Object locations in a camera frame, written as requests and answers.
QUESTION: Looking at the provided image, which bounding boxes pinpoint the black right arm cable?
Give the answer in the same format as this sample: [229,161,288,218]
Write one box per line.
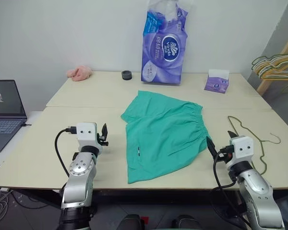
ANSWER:
[210,145,252,228]

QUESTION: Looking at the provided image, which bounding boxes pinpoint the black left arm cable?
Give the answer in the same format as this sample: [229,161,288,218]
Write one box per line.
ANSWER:
[54,125,77,178]

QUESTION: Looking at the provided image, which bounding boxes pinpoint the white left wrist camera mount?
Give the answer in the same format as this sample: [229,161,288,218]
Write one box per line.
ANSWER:
[75,122,98,153]

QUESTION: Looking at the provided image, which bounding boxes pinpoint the olive wire hanger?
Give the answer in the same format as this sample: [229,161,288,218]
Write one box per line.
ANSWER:
[227,115,281,175]

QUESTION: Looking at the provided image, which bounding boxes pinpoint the green shorts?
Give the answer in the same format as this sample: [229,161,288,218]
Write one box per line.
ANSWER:
[120,90,213,184]

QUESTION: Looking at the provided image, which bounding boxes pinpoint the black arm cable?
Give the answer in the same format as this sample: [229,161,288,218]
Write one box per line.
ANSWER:
[210,145,252,228]
[54,125,77,178]

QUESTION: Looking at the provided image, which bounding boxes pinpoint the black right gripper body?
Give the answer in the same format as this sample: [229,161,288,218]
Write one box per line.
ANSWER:
[214,149,233,164]

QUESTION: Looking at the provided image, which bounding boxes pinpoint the bundle of clothes hangers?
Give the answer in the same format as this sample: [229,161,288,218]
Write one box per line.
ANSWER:
[254,59,288,81]

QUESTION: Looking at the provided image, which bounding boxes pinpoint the grey laptop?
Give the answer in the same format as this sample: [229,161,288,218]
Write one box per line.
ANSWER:
[0,80,28,154]

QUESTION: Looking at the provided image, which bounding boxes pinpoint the wooden clothes rack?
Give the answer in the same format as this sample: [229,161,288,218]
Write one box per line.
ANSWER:
[257,31,288,96]

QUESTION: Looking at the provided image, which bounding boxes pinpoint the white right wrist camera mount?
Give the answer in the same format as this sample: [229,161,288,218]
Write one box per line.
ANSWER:
[230,135,254,166]

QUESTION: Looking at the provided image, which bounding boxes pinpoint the pink cloth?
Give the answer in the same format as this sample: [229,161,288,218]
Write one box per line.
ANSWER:
[66,65,93,82]

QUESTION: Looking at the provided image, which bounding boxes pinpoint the large purple tissue pack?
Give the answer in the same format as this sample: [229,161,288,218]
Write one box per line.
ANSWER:
[141,0,189,85]

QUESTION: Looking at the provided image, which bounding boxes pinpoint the small purple tissue pack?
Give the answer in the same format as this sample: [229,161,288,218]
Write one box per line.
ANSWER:
[204,69,230,93]

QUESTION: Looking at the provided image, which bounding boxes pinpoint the dark rounded shape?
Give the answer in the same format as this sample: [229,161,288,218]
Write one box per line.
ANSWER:
[171,214,197,230]
[119,214,145,230]

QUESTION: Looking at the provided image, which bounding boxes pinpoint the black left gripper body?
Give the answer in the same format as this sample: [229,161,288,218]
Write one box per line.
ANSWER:
[96,133,109,148]

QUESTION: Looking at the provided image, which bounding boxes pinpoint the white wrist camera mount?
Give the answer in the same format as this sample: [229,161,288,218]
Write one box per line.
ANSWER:
[230,135,254,166]
[75,122,98,153]

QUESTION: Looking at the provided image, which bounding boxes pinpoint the white side table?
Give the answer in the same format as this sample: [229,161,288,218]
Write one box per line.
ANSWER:
[0,111,43,166]

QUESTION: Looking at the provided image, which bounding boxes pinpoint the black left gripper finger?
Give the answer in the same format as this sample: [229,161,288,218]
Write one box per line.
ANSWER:
[101,123,109,140]

